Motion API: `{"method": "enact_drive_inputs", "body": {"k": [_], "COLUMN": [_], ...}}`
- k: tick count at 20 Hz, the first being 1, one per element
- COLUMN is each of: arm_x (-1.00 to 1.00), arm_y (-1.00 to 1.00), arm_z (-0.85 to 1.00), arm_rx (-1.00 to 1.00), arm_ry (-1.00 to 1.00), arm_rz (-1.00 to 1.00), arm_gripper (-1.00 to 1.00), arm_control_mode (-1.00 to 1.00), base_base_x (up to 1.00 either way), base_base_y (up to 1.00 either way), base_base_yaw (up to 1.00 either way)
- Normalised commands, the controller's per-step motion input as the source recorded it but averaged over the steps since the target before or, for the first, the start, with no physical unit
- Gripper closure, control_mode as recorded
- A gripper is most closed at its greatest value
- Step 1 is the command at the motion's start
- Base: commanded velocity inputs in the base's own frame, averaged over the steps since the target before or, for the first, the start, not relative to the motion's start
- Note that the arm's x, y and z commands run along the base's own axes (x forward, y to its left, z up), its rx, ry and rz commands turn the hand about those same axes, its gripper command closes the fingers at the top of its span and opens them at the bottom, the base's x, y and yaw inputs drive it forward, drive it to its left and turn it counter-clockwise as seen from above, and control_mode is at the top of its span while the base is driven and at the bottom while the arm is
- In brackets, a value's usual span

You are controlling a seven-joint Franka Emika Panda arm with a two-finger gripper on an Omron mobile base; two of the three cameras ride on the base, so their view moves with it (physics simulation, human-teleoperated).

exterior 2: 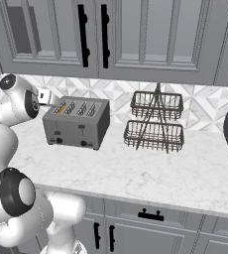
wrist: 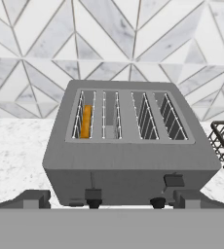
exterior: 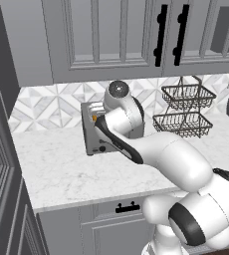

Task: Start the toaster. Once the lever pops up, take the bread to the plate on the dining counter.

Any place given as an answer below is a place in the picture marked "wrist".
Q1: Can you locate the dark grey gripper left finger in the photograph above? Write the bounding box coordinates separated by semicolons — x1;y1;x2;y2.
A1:
0;189;52;210

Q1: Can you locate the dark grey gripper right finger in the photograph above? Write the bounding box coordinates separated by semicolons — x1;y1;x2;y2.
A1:
172;189;224;210

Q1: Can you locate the dark toaster lever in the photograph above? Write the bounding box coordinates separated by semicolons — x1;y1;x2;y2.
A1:
163;173;186;188
85;188;103;202

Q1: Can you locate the grey four-slot toaster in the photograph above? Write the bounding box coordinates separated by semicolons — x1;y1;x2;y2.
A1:
41;79;222;209

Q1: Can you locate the orange bread slice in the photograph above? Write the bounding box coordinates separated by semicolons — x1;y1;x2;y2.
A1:
80;104;93;140

